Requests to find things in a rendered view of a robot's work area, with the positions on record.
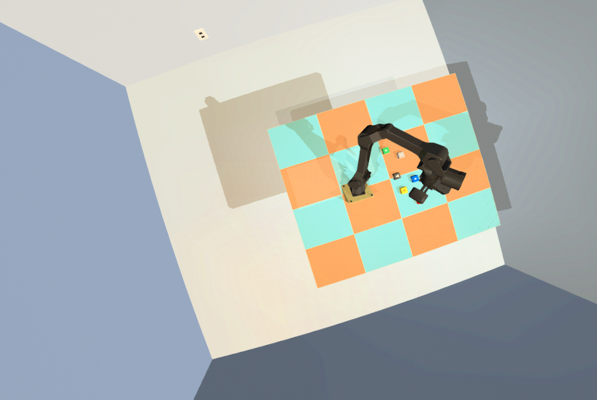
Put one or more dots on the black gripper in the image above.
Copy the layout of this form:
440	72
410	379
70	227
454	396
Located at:
418	194

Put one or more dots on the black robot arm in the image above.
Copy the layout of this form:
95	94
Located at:
434	159

